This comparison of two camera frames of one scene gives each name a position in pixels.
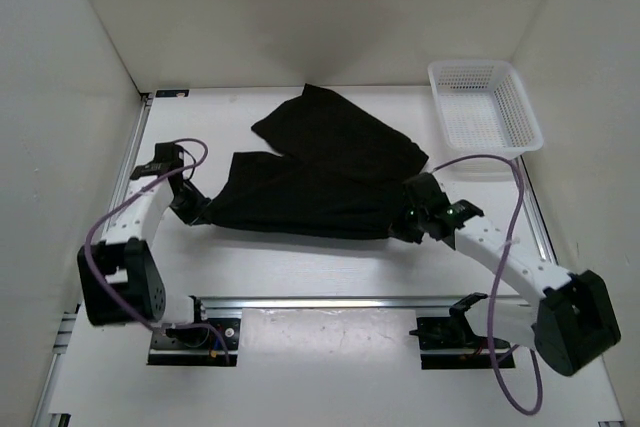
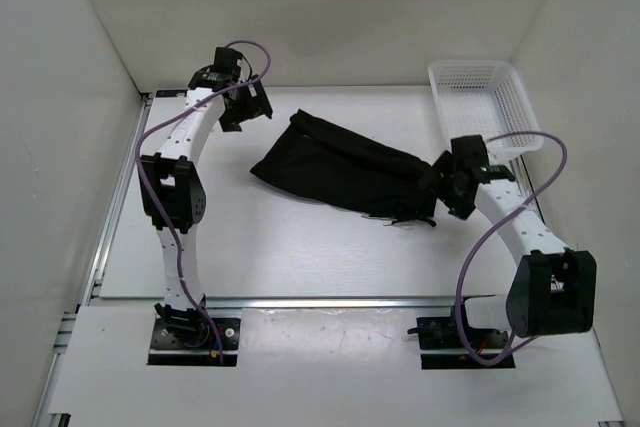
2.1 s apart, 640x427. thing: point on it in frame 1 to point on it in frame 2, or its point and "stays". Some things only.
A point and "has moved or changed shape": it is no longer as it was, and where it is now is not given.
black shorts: (341, 174) has moved or changed shape
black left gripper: (201, 204) to (256, 106)
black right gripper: (399, 229) to (460, 207)
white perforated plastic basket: (484, 110) stays
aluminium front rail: (349, 303) stays
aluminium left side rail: (70, 327) stays
